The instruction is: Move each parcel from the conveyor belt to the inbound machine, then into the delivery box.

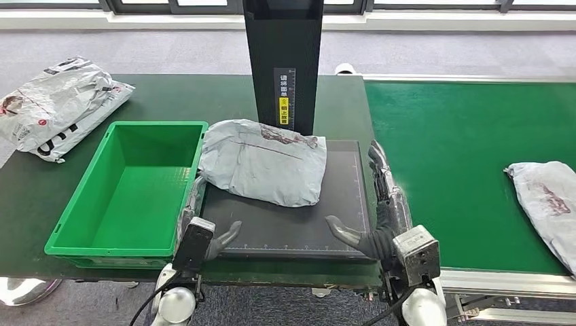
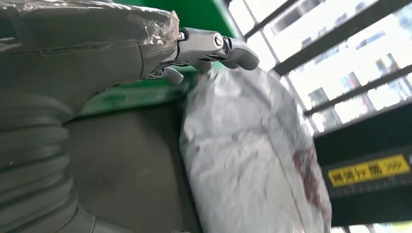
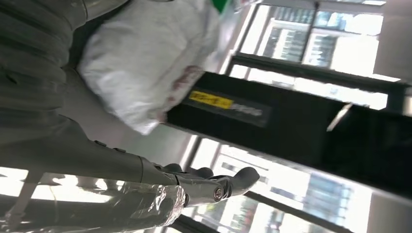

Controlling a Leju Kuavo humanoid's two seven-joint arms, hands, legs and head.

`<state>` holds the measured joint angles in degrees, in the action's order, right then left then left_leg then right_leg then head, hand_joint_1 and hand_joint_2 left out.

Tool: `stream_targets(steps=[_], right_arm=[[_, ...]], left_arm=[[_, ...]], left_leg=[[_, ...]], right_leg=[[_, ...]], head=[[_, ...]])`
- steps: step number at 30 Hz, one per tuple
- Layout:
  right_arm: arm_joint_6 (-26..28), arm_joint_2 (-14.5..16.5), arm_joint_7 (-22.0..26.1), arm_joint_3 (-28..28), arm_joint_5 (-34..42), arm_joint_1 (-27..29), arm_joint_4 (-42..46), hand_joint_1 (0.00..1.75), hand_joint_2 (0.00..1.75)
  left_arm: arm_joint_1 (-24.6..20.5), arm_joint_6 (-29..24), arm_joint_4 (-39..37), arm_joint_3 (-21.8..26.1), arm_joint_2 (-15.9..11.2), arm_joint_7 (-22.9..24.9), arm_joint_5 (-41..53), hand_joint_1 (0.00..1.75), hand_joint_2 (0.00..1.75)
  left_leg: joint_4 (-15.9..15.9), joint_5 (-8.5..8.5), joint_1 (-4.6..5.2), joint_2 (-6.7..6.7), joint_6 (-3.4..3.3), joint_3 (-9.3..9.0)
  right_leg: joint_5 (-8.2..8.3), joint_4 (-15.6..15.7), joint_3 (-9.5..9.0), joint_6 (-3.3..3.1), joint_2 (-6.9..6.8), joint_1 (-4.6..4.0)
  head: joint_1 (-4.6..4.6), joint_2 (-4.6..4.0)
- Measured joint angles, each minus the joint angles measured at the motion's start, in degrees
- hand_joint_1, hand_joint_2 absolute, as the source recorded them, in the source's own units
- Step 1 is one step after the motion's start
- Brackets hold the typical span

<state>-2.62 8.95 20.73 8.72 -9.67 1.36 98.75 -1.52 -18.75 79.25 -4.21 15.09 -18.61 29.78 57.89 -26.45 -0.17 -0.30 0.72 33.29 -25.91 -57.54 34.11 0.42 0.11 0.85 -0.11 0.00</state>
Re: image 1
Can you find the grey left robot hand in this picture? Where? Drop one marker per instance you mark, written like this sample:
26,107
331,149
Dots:
195,198

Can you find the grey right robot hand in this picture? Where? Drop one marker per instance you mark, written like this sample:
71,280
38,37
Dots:
398,207

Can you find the grey parcel bag red print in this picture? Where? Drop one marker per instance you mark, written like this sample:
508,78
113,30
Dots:
549,202
265,171

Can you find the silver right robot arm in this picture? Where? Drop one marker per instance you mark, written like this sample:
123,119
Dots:
423,310

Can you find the green conveyor belt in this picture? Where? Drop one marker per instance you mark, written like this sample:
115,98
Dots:
450,171

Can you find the flat white black-lettered parcel bag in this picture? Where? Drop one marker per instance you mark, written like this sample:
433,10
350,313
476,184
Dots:
90,128

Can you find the crumpled white parcel bag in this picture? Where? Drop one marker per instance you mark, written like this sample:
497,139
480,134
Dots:
58,99

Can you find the green plastic crate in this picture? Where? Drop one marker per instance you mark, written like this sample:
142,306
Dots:
130,198

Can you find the white table foot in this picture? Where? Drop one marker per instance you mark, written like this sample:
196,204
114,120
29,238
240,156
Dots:
320,292

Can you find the black yellow column label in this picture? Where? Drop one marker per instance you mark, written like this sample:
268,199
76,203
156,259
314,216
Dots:
284,99

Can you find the black scanner column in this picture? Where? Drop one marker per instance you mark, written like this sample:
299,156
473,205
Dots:
279,45

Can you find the white window sill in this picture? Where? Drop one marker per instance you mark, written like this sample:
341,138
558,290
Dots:
135,21

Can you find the shiny chrome round foot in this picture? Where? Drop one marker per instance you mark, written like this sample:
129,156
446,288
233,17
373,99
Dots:
27,290

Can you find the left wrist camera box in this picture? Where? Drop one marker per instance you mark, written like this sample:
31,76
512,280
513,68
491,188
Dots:
193,245

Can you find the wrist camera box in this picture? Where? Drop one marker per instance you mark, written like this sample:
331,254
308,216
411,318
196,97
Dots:
416,254
193,245

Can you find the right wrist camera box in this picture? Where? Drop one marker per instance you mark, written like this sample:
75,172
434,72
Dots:
416,254

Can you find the black scanner base plate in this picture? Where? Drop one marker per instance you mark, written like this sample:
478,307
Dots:
288,229

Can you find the aluminium conveyor frame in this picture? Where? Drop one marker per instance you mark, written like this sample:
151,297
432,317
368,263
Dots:
495,283

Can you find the dark window frame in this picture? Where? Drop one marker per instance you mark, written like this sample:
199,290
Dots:
144,10

